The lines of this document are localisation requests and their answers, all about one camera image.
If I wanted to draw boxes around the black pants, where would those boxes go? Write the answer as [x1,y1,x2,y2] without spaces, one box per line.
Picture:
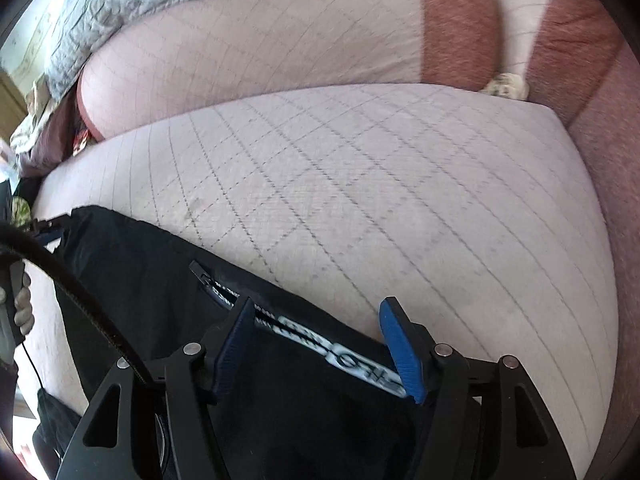
[32,204,442,480]

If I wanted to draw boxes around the left hand in white glove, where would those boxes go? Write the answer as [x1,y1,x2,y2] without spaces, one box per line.
[1,272,35,342]

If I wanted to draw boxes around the maroon blanket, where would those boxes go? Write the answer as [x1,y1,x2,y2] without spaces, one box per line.
[18,84,81,178]

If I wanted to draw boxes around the small red white object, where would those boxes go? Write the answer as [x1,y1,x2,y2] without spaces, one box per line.
[73,129,92,156]

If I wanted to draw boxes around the small floral cloth item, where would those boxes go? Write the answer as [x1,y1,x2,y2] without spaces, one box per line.
[480,73,529,101]

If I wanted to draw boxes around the long pink bolster pillow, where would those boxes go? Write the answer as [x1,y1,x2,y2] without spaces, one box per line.
[77,0,502,140]

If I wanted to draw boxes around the pink and red pillow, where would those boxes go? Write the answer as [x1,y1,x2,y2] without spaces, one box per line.
[498,0,623,126]

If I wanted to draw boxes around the black cable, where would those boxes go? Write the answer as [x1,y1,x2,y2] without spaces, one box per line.
[0,221,156,386]

